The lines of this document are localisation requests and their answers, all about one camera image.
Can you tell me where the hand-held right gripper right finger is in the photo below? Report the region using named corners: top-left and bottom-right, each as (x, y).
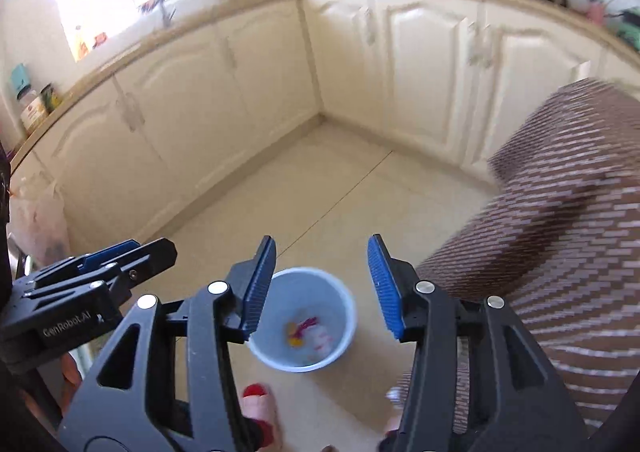
top-left (367, 234), bottom-right (588, 452)

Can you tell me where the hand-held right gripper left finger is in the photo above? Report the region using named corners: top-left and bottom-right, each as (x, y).
top-left (57, 235), bottom-right (277, 452)

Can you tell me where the light blue plastic bin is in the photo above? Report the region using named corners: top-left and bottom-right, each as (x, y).
top-left (248, 268), bottom-right (357, 373)

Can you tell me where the green kitchen item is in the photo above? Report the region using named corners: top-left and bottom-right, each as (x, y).
top-left (611, 6), bottom-right (640, 50)

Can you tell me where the pink white wrapper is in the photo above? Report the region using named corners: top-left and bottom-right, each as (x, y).
top-left (300, 316), bottom-right (335, 355)

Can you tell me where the clear plastic bag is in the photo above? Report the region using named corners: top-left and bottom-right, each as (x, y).
top-left (9, 176), bottom-right (72, 267)

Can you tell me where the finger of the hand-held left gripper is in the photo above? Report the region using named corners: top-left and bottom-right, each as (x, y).
top-left (25, 240), bottom-right (142, 290)
top-left (82, 238), bottom-right (178, 303)

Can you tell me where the green tin can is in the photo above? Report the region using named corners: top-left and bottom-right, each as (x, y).
top-left (41, 84), bottom-right (64, 114)

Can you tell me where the pink slipper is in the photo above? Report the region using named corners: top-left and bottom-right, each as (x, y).
top-left (242, 383), bottom-right (283, 450)

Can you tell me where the metal faucet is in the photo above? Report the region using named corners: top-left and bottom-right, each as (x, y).
top-left (157, 0), bottom-right (177, 29)

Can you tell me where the labelled glass jar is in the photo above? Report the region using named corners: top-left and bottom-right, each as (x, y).
top-left (16, 87), bottom-right (49, 134)

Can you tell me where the pink cup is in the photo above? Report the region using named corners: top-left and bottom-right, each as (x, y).
top-left (584, 1), bottom-right (607, 27)

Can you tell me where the clear cabinet handle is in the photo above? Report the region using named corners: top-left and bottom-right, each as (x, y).
top-left (116, 91), bottom-right (145, 132)
top-left (466, 18), bottom-right (482, 67)
top-left (361, 8), bottom-right (377, 47)

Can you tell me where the cream cabinet door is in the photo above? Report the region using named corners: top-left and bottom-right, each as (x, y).
top-left (27, 74), bottom-right (168, 245)
top-left (374, 0), bottom-right (488, 160)
top-left (220, 0), bottom-right (323, 155)
top-left (301, 0), bottom-right (383, 130)
top-left (462, 4), bottom-right (608, 180)
top-left (112, 24), bottom-right (253, 198)

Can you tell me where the brown dotted garment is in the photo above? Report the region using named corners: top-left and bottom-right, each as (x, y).
top-left (415, 77), bottom-right (640, 433)

